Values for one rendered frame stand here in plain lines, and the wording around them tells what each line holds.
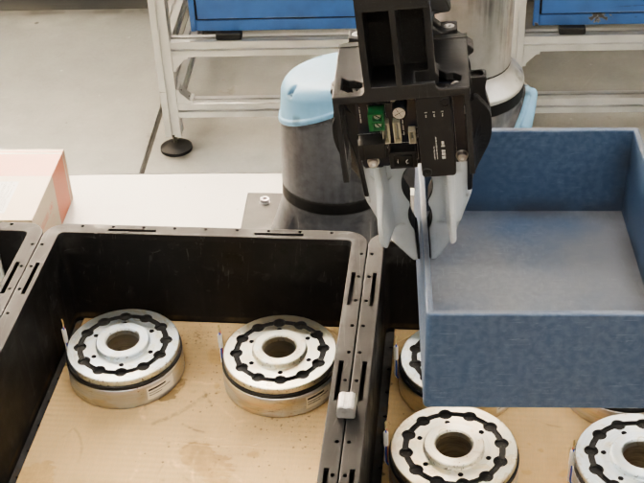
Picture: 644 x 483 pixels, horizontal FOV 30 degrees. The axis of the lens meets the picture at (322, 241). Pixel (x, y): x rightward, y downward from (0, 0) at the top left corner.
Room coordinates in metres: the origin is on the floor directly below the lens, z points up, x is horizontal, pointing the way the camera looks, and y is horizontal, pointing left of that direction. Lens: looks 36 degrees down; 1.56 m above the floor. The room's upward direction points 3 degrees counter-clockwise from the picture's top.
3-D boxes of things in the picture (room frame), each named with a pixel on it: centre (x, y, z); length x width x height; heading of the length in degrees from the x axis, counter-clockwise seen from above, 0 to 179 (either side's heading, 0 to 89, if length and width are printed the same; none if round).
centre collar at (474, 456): (0.68, -0.10, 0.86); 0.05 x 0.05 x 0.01
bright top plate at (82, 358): (0.83, 0.18, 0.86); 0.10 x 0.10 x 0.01
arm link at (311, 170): (1.11, -0.03, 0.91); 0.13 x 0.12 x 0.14; 76
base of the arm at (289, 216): (1.11, -0.02, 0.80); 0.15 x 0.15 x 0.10
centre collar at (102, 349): (0.83, 0.18, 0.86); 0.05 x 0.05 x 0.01
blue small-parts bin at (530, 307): (0.60, -0.14, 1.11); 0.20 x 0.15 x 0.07; 176
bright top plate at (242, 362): (0.81, 0.04, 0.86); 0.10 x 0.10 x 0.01
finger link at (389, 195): (0.59, -0.04, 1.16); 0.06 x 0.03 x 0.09; 174
